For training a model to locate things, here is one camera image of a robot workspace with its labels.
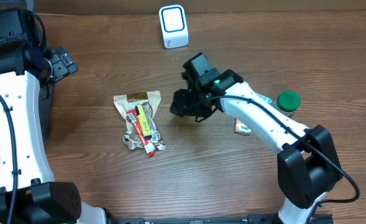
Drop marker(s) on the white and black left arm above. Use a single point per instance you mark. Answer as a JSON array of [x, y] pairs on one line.
[[29, 192]]

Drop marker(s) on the orange small snack box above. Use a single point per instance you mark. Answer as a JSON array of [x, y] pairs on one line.
[[241, 128]]

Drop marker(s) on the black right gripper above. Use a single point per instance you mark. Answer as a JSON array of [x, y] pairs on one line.
[[182, 102]]

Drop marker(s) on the teal plastic packet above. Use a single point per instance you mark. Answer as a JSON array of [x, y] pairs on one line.
[[265, 98]]

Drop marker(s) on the white barcode scanner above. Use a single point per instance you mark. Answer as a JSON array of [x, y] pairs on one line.
[[173, 26]]

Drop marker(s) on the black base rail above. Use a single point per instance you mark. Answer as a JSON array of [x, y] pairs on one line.
[[195, 221]]

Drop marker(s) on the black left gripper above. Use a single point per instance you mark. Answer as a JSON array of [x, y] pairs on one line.
[[64, 62]]

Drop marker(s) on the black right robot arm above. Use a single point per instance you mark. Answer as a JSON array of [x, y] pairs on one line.
[[307, 161]]

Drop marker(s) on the green lid jar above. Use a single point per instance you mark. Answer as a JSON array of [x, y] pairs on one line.
[[287, 102]]

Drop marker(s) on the yellow highlighter pen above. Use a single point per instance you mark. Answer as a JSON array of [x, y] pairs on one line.
[[143, 122]]

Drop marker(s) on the red snack stick packet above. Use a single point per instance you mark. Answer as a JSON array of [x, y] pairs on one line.
[[147, 144]]

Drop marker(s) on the beige snack pouch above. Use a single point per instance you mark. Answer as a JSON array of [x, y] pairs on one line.
[[150, 101]]

